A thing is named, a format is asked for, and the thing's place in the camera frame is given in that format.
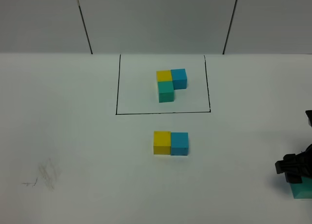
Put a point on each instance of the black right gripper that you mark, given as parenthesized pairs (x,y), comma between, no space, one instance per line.
(296,166)

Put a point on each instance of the blue template cube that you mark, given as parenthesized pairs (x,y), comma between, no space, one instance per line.
(179,78)

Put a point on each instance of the green template cube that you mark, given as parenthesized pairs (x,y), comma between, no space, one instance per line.
(166,91)

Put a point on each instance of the yellow template cube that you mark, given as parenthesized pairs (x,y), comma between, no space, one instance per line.
(164,80)

